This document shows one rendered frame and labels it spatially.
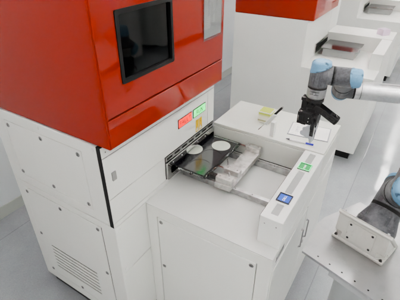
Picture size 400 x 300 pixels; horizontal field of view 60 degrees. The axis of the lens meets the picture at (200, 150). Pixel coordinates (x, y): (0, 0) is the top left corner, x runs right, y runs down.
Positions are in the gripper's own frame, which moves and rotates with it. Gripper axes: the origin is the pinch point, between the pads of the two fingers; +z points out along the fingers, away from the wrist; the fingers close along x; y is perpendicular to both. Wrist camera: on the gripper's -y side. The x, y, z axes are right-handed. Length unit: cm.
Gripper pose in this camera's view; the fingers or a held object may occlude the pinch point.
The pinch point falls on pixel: (312, 140)
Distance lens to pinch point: 159.7
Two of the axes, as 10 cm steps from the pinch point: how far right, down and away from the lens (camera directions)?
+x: -5.3, 4.6, -7.1
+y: -8.5, -2.9, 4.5
